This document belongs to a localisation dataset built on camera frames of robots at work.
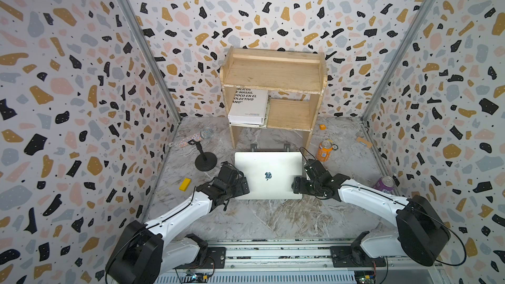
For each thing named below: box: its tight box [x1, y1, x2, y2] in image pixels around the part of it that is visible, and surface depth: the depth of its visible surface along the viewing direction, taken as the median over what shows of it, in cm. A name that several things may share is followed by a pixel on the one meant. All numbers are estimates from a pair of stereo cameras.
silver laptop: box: [234, 151, 303, 200], surface depth 90 cm
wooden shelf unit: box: [220, 46, 329, 150], surface depth 84 cm
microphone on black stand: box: [178, 127, 218, 172], surface depth 100 cm
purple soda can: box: [373, 176, 396, 195], surface depth 85 cm
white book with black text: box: [227, 88, 269, 125], surface depth 91 cm
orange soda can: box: [315, 139, 334, 163], surface depth 99 cm
